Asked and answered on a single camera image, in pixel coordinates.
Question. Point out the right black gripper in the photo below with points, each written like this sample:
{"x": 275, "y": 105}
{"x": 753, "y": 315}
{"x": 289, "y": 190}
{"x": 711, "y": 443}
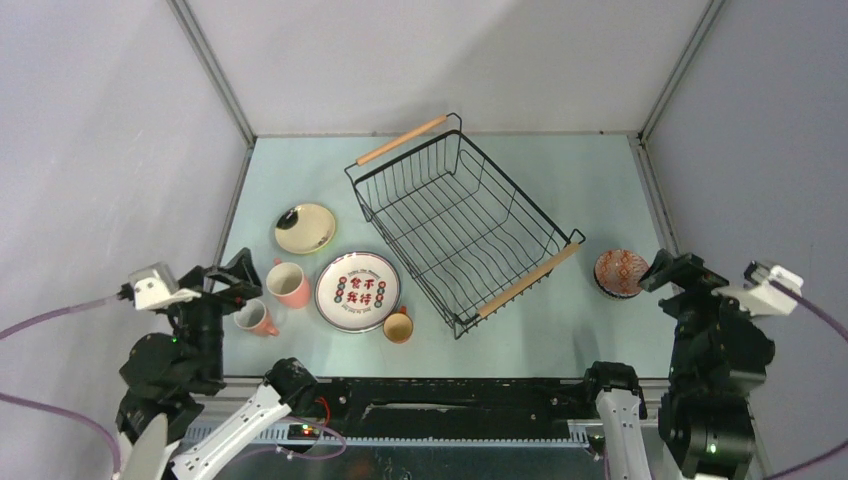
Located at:
{"x": 688, "y": 269}

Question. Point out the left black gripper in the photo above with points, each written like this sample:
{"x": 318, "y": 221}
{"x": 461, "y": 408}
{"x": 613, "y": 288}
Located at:
{"x": 239, "y": 270}

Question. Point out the large pink cup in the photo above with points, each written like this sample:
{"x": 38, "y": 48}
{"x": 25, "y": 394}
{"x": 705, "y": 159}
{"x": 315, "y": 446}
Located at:
{"x": 288, "y": 283}

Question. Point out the small pink cup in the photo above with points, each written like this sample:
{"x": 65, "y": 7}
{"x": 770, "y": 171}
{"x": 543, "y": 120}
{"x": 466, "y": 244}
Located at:
{"x": 255, "y": 318}

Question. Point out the blue white patterned cup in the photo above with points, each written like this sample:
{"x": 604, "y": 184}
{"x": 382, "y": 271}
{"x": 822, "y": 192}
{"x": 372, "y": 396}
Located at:
{"x": 617, "y": 273}

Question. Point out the cream plate with plum blossom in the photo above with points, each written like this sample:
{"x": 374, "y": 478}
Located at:
{"x": 305, "y": 228}

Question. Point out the Just To Eat plate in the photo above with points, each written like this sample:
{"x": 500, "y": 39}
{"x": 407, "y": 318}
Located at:
{"x": 357, "y": 291}

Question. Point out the orange cup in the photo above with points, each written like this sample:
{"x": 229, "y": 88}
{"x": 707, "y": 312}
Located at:
{"x": 398, "y": 327}

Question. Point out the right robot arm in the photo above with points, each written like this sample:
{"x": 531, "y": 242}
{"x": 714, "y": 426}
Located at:
{"x": 718, "y": 357}

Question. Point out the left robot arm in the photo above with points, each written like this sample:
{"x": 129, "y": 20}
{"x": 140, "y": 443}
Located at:
{"x": 165, "y": 374}

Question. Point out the left controller board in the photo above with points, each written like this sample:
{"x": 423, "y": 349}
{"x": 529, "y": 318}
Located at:
{"x": 303, "y": 432}

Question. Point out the controller board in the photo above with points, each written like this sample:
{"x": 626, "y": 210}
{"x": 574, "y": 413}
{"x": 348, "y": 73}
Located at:
{"x": 303, "y": 432}
{"x": 596, "y": 445}

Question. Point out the right controller board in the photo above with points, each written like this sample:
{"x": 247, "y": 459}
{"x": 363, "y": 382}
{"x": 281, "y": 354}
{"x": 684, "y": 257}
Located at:
{"x": 596, "y": 445}

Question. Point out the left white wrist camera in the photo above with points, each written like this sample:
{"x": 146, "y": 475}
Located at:
{"x": 154, "y": 287}

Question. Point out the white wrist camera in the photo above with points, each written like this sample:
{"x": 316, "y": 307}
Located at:
{"x": 772, "y": 290}
{"x": 154, "y": 287}

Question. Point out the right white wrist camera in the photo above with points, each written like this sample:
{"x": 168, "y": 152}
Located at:
{"x": 772, "y": 290}

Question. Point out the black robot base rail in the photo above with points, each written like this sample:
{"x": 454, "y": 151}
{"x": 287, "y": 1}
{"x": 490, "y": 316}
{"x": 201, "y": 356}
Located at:
{"x": 465, "y": 409}

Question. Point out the right wooden rack handle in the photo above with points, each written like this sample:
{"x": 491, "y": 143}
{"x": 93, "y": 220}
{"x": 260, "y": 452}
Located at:
{"x": 527, "y": 281}

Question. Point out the wooden rack handle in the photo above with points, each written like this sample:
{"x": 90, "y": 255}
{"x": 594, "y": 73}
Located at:
{"x": 527, "y": 281}
{"x": 400, "y": 140}

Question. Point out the black wire dish rack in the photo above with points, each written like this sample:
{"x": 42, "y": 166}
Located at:
{"x": 460, "y": 225}

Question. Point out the left wooden rack handle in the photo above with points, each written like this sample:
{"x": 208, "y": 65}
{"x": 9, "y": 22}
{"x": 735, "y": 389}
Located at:
{"x": 400, "y": 140}

